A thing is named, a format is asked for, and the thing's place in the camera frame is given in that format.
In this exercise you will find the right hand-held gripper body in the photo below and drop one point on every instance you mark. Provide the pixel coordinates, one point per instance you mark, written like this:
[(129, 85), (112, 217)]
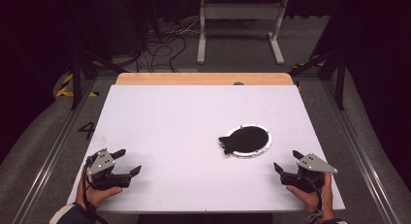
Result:
[(311, 164)]

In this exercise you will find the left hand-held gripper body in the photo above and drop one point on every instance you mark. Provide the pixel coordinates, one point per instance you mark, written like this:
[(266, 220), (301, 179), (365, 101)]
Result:
[(101, 164)]

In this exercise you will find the oval silver-framed mirror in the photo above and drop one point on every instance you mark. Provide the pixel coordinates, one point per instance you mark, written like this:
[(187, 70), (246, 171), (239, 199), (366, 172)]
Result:
[(247, 140)]

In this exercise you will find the person's left hand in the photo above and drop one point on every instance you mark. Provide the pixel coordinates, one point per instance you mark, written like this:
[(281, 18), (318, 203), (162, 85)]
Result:
[(93, 196)]

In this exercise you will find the person's right hand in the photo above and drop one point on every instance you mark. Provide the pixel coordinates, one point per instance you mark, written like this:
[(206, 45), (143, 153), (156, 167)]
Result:
[(315, 203)]

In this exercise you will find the white board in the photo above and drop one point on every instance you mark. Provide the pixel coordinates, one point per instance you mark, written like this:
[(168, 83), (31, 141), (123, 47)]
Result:
[(174, 136)]

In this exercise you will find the black metal stand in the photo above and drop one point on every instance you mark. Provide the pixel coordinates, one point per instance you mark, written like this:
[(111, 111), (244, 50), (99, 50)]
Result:
[(340, 81), (77, 78)]

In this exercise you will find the wooden table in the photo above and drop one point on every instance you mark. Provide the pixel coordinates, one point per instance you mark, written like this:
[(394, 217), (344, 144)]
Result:
[(200, 79)]

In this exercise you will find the white metal stand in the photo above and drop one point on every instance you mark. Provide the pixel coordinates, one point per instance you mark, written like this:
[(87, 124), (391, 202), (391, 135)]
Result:
[(202, 39)]

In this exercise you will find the aluminium rail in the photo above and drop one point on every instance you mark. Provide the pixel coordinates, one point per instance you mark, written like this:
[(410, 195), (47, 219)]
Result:
[(358, 153), (48, 162)]

